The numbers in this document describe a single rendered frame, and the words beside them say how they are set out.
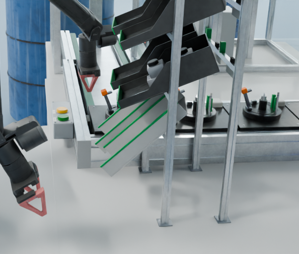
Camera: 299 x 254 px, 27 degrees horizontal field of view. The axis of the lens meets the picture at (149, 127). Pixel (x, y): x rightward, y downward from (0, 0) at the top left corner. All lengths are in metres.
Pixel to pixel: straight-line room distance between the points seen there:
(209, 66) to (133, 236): 0.50
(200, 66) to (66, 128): 0.70
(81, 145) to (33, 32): 2.39
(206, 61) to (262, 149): 0.64
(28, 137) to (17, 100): 3.13
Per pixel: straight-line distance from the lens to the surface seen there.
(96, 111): 2.25
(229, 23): 3.30
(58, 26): 2.93
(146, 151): 2.04
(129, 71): 1.91
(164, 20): 1.60
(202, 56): 1.63
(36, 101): 4.52
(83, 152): 2.06
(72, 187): 1.97
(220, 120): 2.23
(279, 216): 1.90
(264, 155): 2.22
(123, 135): 1.84
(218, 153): 2.15
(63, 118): 2.18
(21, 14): 4.39
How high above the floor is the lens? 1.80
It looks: 23 degrees down
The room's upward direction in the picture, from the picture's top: 3 degrees clockwise
